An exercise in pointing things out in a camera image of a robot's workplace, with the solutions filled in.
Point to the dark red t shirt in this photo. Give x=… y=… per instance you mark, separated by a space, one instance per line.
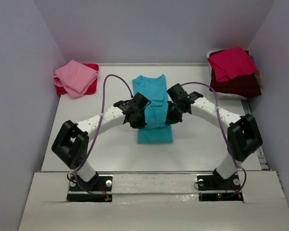
x=240 y=85

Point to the white perforated basket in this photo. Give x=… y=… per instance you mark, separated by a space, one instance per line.
x=227 y=96

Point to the turquoise t shirt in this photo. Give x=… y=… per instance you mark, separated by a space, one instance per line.
x=155 y=90

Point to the pink folded t shirt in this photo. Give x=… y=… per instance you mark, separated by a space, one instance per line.
x=73 y=78

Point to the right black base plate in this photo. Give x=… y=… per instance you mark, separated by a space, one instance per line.
x=214 y=189

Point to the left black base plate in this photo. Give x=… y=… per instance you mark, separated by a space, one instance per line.
x=98 y=190

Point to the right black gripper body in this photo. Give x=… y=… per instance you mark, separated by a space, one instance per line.
x=173 y=115

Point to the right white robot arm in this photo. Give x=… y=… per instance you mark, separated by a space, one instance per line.
x=240 y=133

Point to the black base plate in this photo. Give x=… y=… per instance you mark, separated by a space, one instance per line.
x=214 y=189
x=98 y=190

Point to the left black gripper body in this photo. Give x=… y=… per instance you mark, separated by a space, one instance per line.
x=137 y=119

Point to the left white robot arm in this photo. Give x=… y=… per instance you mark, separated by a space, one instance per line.
x=72 y=141

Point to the magenta t shirt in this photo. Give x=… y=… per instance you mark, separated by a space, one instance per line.
x=230 y=64

